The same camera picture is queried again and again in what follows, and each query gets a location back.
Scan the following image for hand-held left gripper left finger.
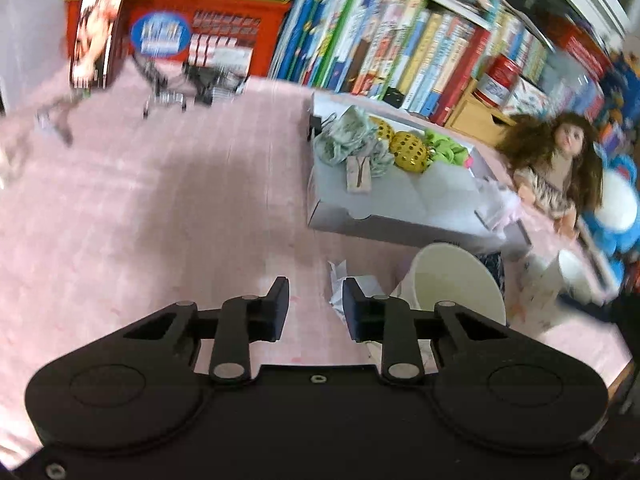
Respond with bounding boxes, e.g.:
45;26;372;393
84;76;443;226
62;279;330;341
124;276;291;385

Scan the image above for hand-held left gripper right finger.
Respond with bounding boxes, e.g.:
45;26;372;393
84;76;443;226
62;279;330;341
342;277;511;383

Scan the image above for white paper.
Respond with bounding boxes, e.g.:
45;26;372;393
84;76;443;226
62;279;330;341
327;260;392;322

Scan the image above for white paper cup black lettering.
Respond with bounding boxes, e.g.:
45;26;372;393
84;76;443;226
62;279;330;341
394;242;507;367

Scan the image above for white cardboard box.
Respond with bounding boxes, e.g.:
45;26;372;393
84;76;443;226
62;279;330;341
305;92;532;261

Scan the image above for beige sachet bag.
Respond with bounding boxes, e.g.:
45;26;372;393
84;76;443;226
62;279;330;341
346;155;374;194

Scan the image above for navy floral pouch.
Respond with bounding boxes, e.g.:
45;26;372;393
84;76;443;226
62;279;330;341
479;252;507;307

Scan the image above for yellow sequined plush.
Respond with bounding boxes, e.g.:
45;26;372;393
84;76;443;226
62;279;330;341
370;117;432;174

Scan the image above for green checked scrunchie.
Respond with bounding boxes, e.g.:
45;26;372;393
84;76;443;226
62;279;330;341
314;106;396;179

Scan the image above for doodled paper cup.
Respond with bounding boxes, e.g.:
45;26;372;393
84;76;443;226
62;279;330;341
519;249;597;332

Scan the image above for pink striped tablecloth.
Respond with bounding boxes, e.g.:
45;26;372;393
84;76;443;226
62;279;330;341
0;62;633;456

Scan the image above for black binder clip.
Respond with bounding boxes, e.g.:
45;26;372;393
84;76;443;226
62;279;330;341
306;114;337;142

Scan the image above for wooden drawer box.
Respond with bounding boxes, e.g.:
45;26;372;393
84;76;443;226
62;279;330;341
444;80;517;147

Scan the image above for black slatted glasses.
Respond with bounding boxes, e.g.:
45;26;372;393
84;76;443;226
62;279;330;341
182;62;251;107

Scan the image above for black metal stand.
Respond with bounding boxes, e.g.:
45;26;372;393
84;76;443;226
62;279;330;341
131;55;189;119

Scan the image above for brown haired doll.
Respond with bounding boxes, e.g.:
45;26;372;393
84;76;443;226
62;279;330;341
497;112;604;233

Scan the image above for red beer can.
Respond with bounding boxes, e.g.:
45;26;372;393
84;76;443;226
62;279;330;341
474;55;522;109

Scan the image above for row of colourful books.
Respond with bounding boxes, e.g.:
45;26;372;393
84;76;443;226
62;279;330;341
269;0;618;127

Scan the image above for white printed label box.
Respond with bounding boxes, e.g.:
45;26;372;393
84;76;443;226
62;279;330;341
502;77;548;117

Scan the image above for red plastic crate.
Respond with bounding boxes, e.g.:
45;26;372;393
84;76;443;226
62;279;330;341
61;0;292;79

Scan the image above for blue and white plush toy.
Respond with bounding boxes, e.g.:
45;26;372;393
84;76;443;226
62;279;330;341
575;152;640;273

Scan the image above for clear framed glasses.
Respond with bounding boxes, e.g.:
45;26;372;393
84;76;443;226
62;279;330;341
34;95;77;149

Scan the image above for portrait printed tin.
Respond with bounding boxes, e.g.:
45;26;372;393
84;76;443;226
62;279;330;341
69;0;129;91

